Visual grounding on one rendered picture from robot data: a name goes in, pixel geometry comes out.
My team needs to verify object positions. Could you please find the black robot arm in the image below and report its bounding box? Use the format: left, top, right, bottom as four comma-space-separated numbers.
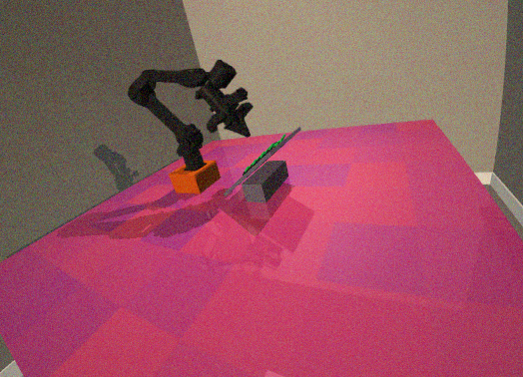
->
128, 60, 248, 172

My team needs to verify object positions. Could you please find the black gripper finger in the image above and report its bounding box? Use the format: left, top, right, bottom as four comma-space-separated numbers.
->
239, 112, 251, 135
224, 114, 250, 138

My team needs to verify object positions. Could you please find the grey switch panel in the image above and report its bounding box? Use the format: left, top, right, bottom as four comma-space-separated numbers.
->
223, 127, 301, 203

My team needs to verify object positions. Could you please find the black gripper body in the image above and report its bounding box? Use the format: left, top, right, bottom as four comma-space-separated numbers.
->
207, 93, 253, 133

